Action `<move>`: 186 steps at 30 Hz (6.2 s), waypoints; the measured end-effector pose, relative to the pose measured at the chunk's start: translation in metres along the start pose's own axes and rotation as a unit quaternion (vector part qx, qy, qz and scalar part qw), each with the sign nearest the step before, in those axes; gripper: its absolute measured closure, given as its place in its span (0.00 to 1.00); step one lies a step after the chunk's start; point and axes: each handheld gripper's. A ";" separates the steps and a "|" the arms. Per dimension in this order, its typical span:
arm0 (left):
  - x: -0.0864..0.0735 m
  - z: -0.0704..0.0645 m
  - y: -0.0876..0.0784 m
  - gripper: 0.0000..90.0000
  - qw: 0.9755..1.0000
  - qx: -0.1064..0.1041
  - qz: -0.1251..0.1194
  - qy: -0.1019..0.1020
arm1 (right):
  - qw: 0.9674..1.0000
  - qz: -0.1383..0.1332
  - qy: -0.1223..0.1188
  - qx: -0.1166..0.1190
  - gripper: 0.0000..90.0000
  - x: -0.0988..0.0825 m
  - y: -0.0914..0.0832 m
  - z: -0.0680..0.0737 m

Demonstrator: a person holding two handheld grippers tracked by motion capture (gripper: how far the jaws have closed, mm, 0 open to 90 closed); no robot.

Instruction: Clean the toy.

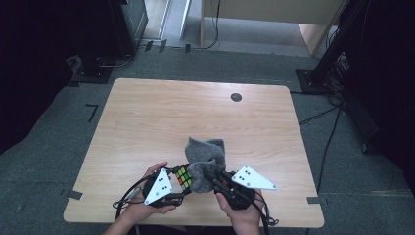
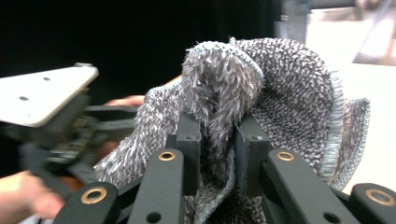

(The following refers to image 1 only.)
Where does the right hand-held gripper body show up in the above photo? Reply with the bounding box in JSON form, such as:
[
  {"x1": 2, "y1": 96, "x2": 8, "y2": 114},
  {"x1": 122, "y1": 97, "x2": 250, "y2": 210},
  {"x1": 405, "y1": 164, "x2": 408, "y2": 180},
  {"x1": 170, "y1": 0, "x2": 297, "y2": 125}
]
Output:
[{"x1": 214, "y1": 165, "x2": 279, "y2": 211}]

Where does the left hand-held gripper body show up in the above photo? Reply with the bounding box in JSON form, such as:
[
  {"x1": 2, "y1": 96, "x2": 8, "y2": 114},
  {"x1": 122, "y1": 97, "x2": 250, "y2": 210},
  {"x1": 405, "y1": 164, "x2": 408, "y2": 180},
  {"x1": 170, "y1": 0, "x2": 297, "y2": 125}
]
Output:
[{"x1": 142, "y1": 167, "x2": 186, "y2": 209}]

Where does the multicoloured puzzle cube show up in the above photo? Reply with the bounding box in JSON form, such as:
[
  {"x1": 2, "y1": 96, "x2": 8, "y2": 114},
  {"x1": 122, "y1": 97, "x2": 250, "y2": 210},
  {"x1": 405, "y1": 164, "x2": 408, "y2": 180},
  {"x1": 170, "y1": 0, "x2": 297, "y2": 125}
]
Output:
[{"x1": 173, "y1": 164, "x2": 195, "y2": 191}]

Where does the grey cloth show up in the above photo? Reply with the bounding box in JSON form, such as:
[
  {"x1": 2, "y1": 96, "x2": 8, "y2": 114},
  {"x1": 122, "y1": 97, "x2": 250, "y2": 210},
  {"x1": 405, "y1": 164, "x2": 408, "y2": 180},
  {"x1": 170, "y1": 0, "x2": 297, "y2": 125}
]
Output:
[{"x1": 184, "y1": 136, "x2": 228, "y2": 194}]

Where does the person's right hand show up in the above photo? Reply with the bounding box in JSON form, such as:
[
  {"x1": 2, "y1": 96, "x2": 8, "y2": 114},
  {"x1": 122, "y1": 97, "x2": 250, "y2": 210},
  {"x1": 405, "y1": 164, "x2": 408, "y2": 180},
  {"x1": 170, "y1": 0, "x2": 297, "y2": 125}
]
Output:
[{"x1": 215, "y1": 189, "x2": 264, "y2": 230}]

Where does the person's left hand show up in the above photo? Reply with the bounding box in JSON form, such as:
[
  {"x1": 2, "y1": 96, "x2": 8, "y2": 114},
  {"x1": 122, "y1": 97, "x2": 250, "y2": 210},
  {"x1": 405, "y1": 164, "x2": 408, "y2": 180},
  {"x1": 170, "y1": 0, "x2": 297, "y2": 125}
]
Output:
[{"x1": 125, "y1": 161, "x2": 178, "y2": 224}]

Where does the grey floor tape piece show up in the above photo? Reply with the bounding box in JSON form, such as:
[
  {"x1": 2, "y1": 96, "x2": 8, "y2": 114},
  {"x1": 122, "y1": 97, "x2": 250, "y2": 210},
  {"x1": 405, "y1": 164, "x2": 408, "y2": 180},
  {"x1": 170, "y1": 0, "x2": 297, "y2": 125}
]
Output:
[
  {"x1": 66, "y1": 189, "x2": 84, "y2": 201},
  {"x1": 305, "y1": 196, "x2": 328, "y2": 206}
]

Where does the black angled floor tape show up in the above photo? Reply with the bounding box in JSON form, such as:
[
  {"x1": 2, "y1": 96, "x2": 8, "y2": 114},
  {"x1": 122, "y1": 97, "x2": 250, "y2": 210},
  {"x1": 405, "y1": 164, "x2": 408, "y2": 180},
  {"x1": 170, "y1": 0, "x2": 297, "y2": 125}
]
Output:
[{"x1": 85, "y1": 103, "x2": 100, "y2": 123}]

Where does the black flat stand base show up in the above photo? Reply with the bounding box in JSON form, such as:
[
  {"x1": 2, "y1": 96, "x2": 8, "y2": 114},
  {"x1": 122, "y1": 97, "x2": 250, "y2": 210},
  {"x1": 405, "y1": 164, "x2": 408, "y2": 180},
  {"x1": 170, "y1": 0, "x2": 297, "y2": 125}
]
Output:
[{"x1": 69, "y1": 56, "x2": 114, "y2": 85}]

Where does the black cabinet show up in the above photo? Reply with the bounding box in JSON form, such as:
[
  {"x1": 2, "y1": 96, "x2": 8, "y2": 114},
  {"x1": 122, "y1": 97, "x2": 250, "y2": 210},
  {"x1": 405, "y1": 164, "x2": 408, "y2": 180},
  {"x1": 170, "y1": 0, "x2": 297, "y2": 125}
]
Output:
[{"x1": 109, "y1": 0, "x2": 150, "y2": 57}]

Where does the black metal stand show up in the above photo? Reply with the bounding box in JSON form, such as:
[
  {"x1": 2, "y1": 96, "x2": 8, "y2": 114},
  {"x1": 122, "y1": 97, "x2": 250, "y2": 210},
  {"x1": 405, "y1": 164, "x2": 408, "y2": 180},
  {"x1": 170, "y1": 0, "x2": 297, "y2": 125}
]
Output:
[{"x1": 295, "y1": 0, "x2": 373, "y2": 96}]

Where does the light wooden desk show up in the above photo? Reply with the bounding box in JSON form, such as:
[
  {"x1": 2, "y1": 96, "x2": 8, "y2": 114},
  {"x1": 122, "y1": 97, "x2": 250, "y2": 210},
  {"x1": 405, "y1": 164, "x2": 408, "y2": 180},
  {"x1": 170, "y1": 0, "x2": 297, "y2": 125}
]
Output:
[{"x1": 199, "y1": 0, "x2": 350, "y2": 57}]

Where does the dark curtain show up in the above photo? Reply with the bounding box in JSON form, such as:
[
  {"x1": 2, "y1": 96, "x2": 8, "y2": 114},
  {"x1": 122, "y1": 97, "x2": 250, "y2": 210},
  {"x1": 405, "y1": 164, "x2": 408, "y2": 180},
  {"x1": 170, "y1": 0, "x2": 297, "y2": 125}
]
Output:
[
  {"x1": 0, "y1": 0, "x2": 114, "y2": 155},
  {"x1": 339, "y1": 0, "x2": 415, "y2": 197}
]

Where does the right hand-held gripper cable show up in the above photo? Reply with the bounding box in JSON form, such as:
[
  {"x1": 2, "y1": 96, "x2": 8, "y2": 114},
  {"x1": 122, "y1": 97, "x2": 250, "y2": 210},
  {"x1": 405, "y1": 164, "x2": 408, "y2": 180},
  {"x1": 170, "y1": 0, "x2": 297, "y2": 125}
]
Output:
[{"x1": 251, "y1": 191, "x2": 280, "y2": 235}]

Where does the hand-held gripper cable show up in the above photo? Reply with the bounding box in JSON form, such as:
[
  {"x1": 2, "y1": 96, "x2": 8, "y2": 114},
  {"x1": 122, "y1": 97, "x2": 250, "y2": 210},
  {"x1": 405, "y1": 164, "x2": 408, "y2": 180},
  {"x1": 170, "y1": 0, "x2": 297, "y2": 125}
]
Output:
[
  {"x1": 251, "y1": 191, "x2": 280, "y2": 235},
  {"x1": 112, "y1": 175, "x2": 155, "y2": 220}
]

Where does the left hand-held gripper cable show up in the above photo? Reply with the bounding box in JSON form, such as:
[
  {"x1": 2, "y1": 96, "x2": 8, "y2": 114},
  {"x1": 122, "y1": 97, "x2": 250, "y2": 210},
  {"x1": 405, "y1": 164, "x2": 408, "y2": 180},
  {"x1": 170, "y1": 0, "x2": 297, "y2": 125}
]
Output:
[{"x1": 112, "y1": 175, "x2": 155, "y2": 220}]

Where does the long black floor cable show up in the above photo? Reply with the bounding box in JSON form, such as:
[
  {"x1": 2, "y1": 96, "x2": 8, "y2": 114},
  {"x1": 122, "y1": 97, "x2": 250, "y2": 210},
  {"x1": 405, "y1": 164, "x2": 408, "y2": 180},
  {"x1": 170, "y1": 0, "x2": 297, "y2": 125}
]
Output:
[{"x1": 315, "y1": 106, "x2": 343, "y2": 195}]

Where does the thin black floor cable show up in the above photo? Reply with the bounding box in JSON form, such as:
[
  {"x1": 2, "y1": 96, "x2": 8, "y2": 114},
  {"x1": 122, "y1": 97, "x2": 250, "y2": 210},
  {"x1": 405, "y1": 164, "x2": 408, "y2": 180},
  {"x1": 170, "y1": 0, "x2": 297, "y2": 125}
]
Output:
[{"x1": 298, "y1": 104, "x2": 343, "y2": 127}]

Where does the looped black floor cable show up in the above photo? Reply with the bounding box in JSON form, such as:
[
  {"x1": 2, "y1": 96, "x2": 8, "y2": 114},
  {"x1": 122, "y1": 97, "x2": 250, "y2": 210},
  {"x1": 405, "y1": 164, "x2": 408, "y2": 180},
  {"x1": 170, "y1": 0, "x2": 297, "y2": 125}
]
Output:
[{"x1": 95, "y1": 53, "x2": 134, "y2": 69}]

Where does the hanging black cable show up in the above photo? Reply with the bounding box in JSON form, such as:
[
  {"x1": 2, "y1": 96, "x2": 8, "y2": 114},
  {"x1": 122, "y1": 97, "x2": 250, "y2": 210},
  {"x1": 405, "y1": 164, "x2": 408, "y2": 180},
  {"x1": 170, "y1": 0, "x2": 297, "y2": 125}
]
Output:
[{"x1": 195, "y1": 0, "x2": 222, "y2": 51}]

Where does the tangle of black cables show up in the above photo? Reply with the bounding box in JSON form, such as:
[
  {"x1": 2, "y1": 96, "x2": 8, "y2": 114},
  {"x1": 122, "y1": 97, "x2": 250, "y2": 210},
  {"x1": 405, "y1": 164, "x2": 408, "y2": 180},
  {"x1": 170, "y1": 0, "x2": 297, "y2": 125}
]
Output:
[{"x1": 325, "y1": 51, "x2": 350, "y2": 96}]

